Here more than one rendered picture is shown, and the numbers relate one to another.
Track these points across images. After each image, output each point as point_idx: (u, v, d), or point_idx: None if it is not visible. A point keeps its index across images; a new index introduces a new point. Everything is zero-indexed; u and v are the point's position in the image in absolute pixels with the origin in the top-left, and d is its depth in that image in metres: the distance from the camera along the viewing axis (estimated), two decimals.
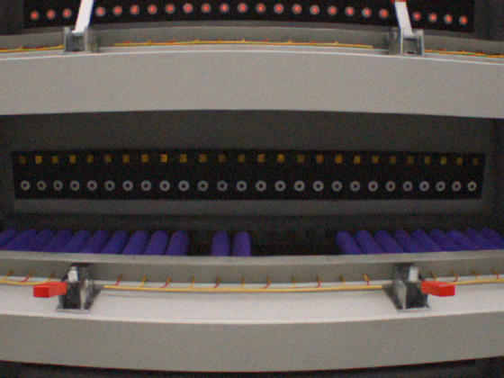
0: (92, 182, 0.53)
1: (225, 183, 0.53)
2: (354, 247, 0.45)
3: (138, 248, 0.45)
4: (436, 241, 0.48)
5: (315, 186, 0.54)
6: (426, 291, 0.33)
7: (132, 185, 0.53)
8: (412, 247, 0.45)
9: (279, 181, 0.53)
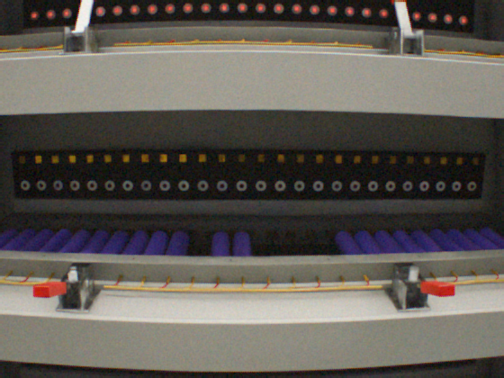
0: (92, 182, 0.53)
1: (225, 183, 0.53)
2: (354, 247, 0.45)
3: (138, 248, 0.45)
4: (436, 241, 0.48)
5: (315, 186, 0.54)
6: (426, 291, 0.33)
7: (132, 185, 0.53)
8: (412, 247, 0.45)
9: (279, 181, 0.53)
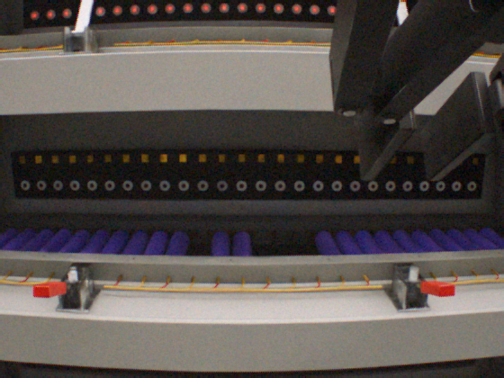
0: (92, 182, 0.53)
1: (225, 183, 0.53)
2: (354, 247, 0.45)
3: (138, 248, 0.45)
4: (436, 241, 0.48)
5: (315, 186, 0.54)
6: (426, 291, 0.33)
7: (132, 185, 0.53)
8: (412, 247, 0.45)
9: (279, 181, 0.53)
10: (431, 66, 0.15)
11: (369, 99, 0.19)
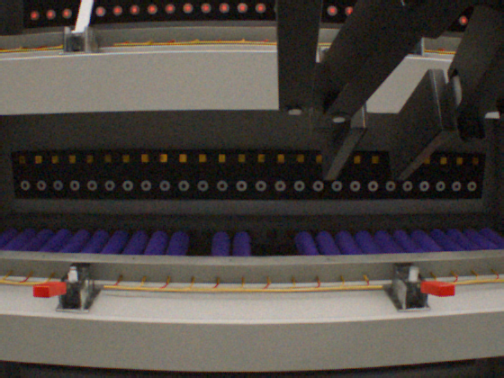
0: (92, 182, 0.53)
1: (225, 183, 0.53)
2: (354, 247, 0.45)
3: (138, 248, 0.45)
4: (436, 241, 0.48)
5: (315, 186, 0.54)
6: (426, 291, 0.33)
7: (132, 185, 0.53)
8: (412, 247, 0.45)
9: (279, 181, 0.53)
10: (371, 62, 0.15)
11: (316, 97, 0.19)
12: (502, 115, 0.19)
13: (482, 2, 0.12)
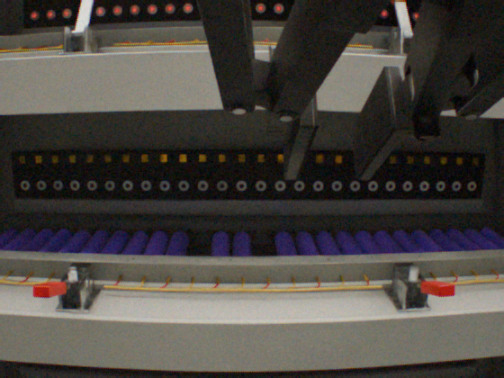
0: (92, 182, 0.53)
1: (225, 183, 0.53)
2: (354, 247, 0.45)
3: (138, 248, 0.45)
4: (436, 241, 0.48)
5: (315, 186, 0.54)
6: (426, 291, 0.33)
7: (132, 185, 0.53)
8: (412, 247, 0.45)
9: (279, 181, 0.53)
10: (306, 59, 0.15)
11: (262, 96, 0.19)
12: (458, 113, 0.19)
13: None
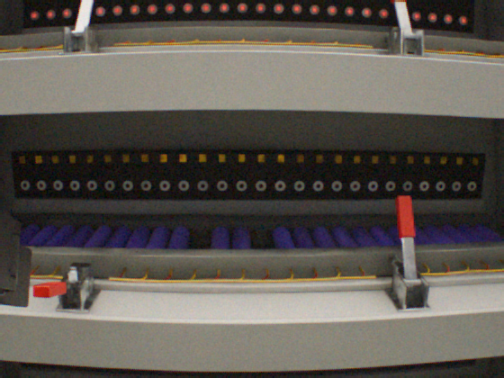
0: (92, 182, 0.53)
1: (225, 183, 0.53)
2: (350, 241, 0.47)
3: (140, 242, 0.47)
4: (429, 236, 0.50)
5: (315, 186, 0.54)
6: (400, 224, 0.40)
7: (132, 185, 0.53)
8: None
9: (279, 181, 0.53)
10: None
11: None
12: None
13: None
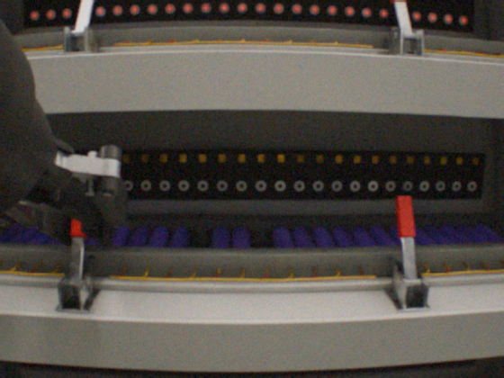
0: None
1: (225, 183, 0.53)
2: (350, 241, 0.47)
3: (140, 242, 0.47)
4: (429, 236, 0.50)
5: (315, 186, 0.54)
6: (400, 224, 0.40)
7: (132, 185, 0.53)
8: None
9: (279, 181, 0.53)
10: None
11: None
12: None
13: None
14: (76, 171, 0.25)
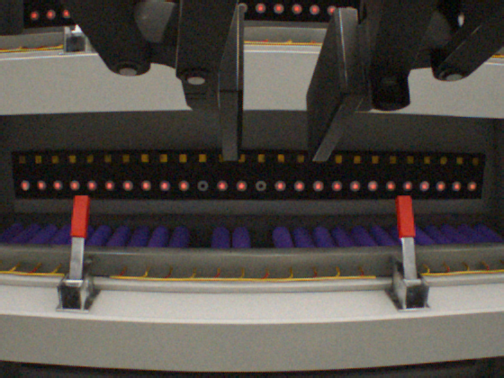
0: (92, 182, 0.53)
1: (225, 183, 0.53)
2: (350, 241, 0.47)
3: (140, 242, 0.47)
4: (429, 236, 0.50)
5: (315, 186, 0.54)
6: (400, 224, 0.40)
7: (132, 185, 0.53)
8: None
9: (279, 181, 0.53)
10: None
11: None
12: None
13: None
14: None
